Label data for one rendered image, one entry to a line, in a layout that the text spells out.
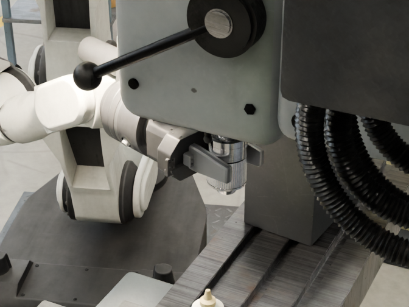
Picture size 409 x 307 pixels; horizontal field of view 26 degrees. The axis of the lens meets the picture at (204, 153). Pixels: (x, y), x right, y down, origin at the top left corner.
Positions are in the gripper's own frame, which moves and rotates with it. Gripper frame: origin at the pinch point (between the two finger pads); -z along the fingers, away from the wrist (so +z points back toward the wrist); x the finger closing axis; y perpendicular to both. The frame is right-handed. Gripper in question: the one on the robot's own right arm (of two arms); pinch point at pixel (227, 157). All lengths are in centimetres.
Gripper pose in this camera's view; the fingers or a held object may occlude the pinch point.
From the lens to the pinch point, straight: 102.5
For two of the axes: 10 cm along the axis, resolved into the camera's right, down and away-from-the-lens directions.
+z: -7.0, -3.6, 6.1
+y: -0.1, 8.7, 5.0
